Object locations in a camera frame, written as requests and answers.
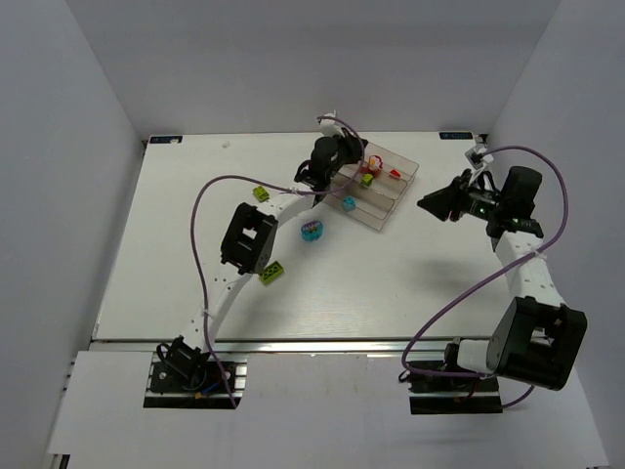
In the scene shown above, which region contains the clear tiered plastic organizer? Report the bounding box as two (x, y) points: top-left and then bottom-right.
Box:
(324, 143), (420, 231)

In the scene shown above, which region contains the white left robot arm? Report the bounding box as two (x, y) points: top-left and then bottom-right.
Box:
(182, 117), (366, 353)

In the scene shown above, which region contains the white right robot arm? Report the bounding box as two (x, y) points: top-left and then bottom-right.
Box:
(417, 166), (587, 391)

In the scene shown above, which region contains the aluminium table edge rail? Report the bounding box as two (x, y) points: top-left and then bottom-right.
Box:
(90, 337), (494, 357)

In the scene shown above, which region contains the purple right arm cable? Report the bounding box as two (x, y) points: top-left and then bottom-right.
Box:
(400, 144), (570, 410)

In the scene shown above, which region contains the teal flower face lego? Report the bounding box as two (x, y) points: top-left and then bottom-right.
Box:
(300, 220), (324, 242)

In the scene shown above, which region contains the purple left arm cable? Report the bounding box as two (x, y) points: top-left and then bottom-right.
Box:
(188, 114), (368, 409)

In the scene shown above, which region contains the blue corner sticker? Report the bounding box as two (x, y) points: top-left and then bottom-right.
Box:
(438, 131), (473, 140)
(148, 135), (183, 145)

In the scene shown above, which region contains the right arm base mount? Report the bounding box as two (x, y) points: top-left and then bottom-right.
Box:
(397, 370), (503, 415)

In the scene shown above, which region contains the right blue corner sticker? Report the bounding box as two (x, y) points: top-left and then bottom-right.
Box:
(438, 131), (473, 140)

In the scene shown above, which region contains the lime green long lego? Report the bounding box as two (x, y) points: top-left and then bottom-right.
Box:
(259, 261), (284, 285)

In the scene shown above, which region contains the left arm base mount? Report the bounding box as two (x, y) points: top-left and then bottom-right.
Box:
(143, 337), (243, 410)

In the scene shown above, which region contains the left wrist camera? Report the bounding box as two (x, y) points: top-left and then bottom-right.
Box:
(318, 114), (345, 138)

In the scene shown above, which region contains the lime green lego brick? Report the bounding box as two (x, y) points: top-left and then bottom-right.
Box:
(252, 186), (271, 203)

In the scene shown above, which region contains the lime green square lego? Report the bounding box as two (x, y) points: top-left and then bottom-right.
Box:
(360, 174), (374, 187)

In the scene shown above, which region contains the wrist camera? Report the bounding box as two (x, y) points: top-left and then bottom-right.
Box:
(465, 134), (487, 170)
(318, 114), (345, 138)

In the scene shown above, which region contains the small light blue lego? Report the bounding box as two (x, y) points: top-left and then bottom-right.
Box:
(342, 196), (355, 212)

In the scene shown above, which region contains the red rounded lego brick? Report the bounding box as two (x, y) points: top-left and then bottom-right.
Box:
(367, 154), (384, 178)

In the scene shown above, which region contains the left blue corner sticker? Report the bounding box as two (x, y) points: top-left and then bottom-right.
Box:
(148, 135), (183, 145)

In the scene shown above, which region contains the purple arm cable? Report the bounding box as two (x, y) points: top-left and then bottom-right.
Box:
(400, 144), (570, 410)
(188, 114), (368, 409)

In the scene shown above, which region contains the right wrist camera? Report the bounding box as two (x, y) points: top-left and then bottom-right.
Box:
(465, 134), (487, 170)

